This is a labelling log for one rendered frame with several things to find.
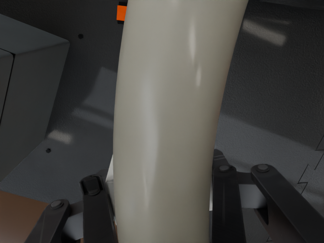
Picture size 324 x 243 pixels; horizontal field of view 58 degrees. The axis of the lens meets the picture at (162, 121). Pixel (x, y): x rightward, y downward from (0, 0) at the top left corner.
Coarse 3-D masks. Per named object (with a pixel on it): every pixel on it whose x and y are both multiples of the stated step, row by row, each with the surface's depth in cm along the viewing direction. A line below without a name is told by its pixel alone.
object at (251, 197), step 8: (216, 152) 19; (216, 160) 18; (224, 160) 17; (240, 176) 15; (248, 176) 15; (240, 184) 15; (248, 184) 15; (240, 192) 15; (248, 192) 15; (256, 192) 15; (248, 200) 15; (256, 200) 15; (264, 200) 15; (256, 208) 15; (264, 208) 15
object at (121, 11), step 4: (120, 4) 94; (124, 4) 94; (120, 8) 94; (124, 8) 94; (120, 12) 95; (124, 12) 95; (120, 16) 95; (124, 16) 95; (120, 20) 96; (120, 24) 96
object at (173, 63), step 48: (144, 0) 7; (192, 0) 6; (240, 0) 7; (144, 48) 7; (192, 48) 7; (144, 96) 7; (192, 96) 7; (144, 144) 7; (192, 144) 7; (144, 192) 8; (192, 192) 8; (144, 240) 8; (192, 240) 8
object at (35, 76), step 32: (0, 32) 75; (32, 32) 89; (0, 64) 59; (32, 64) 74; (64, 64) 102; (0, 96) 64; (32, 96) 83; (0, 128) 70; (32, 128) 93; (0, 160) 77
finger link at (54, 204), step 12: (48, 204) 15; (60, 204) 15; (48, 216) 14; (60, 216) 14; (36, 228) 13; (48, 228) 13; (60, 228) 13; (36, 240) 12; (48, 240) 12; (60, 240) 13
